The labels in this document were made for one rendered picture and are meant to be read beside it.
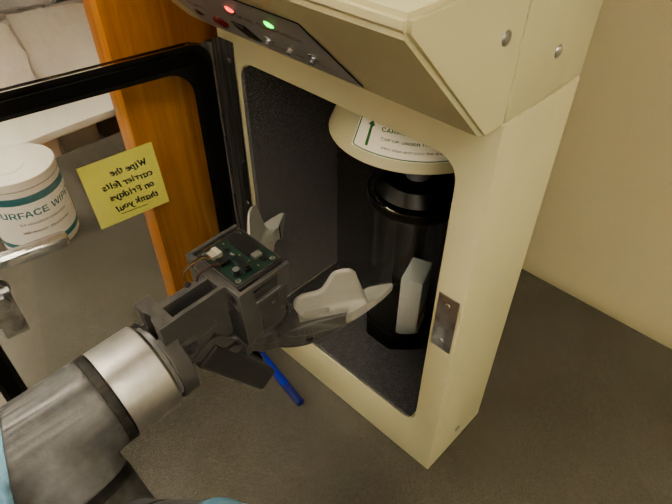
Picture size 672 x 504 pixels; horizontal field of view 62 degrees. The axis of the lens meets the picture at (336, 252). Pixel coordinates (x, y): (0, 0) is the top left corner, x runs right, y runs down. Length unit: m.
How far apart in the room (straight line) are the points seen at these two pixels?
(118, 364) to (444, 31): 0.31
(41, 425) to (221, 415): 0.39
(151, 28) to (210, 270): 0.27
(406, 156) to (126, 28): 0.30
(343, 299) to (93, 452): 0.22
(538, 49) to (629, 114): 0.46
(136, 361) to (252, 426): 0.36
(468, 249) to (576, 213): 0.49
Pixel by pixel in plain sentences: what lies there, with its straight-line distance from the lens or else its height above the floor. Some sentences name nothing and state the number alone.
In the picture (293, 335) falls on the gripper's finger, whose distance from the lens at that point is 0.48.
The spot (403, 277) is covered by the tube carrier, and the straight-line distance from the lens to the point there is 0.65.
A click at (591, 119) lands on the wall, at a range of 0.87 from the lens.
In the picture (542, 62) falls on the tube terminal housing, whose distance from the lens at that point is 0.41.
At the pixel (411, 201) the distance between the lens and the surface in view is 0.59.
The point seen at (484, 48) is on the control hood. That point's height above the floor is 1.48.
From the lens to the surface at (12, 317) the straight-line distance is 0.64.
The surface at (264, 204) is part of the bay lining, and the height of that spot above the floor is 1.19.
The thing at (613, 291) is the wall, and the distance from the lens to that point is 0.99.
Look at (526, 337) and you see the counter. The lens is 0.90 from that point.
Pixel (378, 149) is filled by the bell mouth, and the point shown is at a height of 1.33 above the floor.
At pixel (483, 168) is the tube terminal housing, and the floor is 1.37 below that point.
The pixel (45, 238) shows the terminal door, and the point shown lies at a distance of 0.62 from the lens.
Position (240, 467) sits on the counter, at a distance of 0.75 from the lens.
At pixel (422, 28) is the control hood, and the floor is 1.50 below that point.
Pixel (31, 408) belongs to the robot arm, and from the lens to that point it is 0.44.
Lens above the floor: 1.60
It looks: 42 degrees down
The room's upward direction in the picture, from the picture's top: straight up
